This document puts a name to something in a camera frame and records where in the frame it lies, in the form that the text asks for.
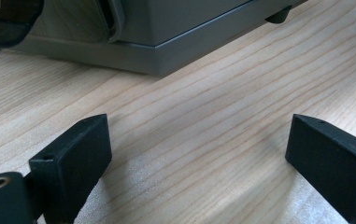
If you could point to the dark grey corner rack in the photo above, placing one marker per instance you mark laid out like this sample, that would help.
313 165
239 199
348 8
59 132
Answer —
172 59

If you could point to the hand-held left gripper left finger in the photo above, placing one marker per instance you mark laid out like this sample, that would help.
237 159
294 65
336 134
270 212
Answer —
73 161

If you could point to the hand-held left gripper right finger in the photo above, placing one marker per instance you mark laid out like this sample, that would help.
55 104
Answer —
337 165

